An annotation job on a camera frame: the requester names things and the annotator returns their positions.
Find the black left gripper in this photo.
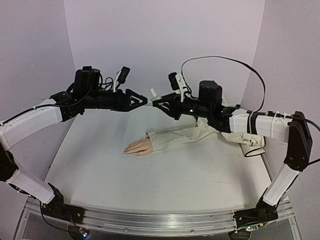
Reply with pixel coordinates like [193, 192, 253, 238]
[84, 87, 149, 111]

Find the clear nail polish bottle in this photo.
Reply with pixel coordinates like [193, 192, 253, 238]
[149, 88, 162, 102]

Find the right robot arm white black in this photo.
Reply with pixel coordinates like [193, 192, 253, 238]
[150, 80, 313, 229]

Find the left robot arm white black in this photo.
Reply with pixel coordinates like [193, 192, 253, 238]
[0, 66, 148, 219]

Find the mannequin hand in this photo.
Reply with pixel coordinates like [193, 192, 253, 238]
[123, 138, 153, 156]

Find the beige sleeve cloth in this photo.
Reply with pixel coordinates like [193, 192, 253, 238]
[145, 117, 266, 158]

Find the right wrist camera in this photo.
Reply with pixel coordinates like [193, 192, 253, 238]
[168, 72, 191, 103]

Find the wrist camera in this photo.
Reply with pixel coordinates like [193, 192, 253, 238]
[168, 72, 191, 103]
[112, 66, 131, 93]

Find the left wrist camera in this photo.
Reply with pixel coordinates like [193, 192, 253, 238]
[112, 66, 131, 93]

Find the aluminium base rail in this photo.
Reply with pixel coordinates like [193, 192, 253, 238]
[14, 194, 301, 240]

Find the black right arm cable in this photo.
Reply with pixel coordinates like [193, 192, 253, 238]
[180, 56, 320, 166]

